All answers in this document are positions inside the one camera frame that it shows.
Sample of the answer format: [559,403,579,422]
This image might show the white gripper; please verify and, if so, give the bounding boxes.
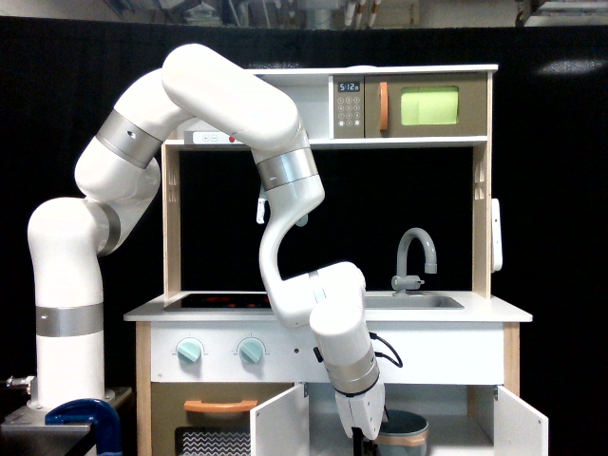
[335,380,385,456]

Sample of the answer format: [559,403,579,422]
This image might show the grey-blue toy pot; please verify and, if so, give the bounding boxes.
[375,409,429,456]

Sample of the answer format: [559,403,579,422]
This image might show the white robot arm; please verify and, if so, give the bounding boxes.
[28,44,385,439]

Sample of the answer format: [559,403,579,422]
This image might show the left white cabinet door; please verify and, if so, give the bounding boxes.
[250,383,310,456]

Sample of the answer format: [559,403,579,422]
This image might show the white cabinet door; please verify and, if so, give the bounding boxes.
[467,386,549,456]
[250,383,310,456]

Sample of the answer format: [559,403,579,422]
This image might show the right white cabinet door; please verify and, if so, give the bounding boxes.
[467,386,549,456]

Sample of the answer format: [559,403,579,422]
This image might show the wooden toy kitchen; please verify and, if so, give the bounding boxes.
[126,65,531,455]

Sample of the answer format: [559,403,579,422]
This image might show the grey toy sink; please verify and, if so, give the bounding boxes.
[365,294,464,310]

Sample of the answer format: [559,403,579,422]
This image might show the right mint stove knob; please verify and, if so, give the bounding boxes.
[237,336,266,365]

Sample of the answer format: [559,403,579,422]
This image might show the mint stove knob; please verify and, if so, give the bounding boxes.
[176,337,203,365]
[237,336,266,365]

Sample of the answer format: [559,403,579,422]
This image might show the grey toy faucet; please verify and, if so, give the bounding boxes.
[391,227,438,295]

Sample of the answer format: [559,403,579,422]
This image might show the toy oven door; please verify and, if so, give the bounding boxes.
[151,382,293,455]

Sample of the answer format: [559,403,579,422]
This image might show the black toy stovetop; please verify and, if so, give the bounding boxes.
[163,293,271,312]

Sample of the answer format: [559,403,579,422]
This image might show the left mint stove knob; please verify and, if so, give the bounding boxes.
[176,337,203,365]

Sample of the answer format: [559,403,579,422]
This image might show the toy pizza cutter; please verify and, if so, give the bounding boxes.
[295,215,309,227]

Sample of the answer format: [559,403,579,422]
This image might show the toy cleaver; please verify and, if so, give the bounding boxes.
[256,186,267,225]

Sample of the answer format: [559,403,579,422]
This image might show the white side holder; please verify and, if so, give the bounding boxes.
[491,199,503,273]

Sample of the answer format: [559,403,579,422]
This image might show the blue clamp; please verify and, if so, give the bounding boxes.
[45,399,123,456]

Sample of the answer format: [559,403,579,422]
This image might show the toy microwave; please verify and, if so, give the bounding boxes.
[332,73,488,139]

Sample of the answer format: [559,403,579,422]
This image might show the grey toy range hood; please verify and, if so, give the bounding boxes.
[183,130,241,145]

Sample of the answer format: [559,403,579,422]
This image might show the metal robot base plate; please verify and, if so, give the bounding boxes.
[0,374,134,456]

